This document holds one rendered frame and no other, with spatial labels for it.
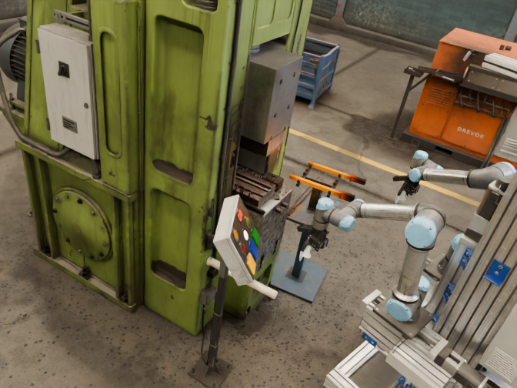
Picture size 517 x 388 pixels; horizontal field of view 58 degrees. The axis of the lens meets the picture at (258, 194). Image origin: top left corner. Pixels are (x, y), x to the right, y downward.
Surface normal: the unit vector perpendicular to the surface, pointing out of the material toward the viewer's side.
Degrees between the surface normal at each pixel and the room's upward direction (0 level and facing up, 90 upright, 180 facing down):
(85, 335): 0
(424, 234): 82
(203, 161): 89
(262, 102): 90
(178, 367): 0
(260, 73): 90
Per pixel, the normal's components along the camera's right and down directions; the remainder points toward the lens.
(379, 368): 0.14, -0.82
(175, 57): -0.50, 0.42
